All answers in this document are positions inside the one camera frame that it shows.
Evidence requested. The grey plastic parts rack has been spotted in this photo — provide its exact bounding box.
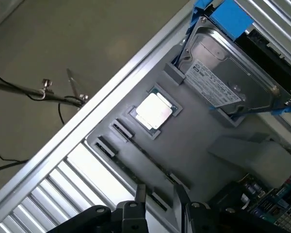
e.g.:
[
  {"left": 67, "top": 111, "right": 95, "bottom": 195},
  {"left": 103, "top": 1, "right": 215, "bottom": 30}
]
[{"left": 85, "top": 42, "right": 291, "bottom": 214}]

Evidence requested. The silver CPU chip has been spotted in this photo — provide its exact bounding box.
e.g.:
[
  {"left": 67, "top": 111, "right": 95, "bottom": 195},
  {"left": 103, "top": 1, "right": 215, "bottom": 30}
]
[{"left": 134, "top": 90, "right": 183, "bottom": 133}]

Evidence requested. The grey metal rod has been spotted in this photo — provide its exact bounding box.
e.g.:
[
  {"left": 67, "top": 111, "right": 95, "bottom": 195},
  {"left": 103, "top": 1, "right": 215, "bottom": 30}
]
[{"left": 66, "top": 67, "right": 80, "bottom": 98}]

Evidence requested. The silver hard disk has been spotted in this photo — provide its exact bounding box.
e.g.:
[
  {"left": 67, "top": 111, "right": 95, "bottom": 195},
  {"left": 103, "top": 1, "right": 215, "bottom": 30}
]
[{"left": 178, "top": 17, "right": 291, "bottom": 117}]

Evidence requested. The blue plastic disk caddy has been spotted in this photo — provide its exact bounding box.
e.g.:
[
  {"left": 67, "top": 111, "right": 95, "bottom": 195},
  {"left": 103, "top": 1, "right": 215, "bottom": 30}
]
[{"left": 174, "top": 0, "right": 291, "bottom": 120}]

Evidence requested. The black floor cable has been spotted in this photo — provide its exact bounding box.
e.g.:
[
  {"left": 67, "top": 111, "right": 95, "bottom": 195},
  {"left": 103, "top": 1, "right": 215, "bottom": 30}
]
[{"left": 0, "top": 147, "right": 30, "bottom": 174}]

